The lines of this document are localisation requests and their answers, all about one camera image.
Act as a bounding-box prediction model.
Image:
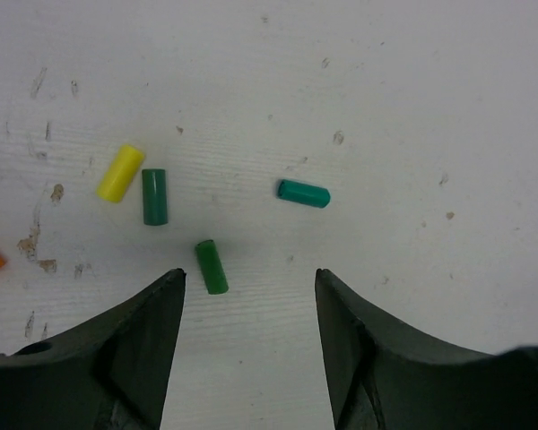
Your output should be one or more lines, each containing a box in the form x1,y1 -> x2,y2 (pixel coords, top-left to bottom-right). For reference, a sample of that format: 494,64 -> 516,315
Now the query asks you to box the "dark green pen cap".
142,168 -> 169,227

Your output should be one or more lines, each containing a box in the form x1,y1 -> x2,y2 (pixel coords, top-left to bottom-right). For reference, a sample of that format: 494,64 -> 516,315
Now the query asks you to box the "yellow pen cap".
96,144 -> 145,203

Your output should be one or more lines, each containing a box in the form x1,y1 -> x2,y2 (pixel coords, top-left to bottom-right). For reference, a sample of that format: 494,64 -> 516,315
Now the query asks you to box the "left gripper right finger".
315,269 -> 538,429

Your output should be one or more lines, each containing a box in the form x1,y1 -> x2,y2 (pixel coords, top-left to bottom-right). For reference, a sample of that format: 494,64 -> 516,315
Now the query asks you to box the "teal pen cap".
276,179 -> 331,209

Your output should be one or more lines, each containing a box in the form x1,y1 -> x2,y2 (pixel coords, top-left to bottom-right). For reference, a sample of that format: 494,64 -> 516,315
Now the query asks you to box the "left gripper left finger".
0,269 -> 186,429

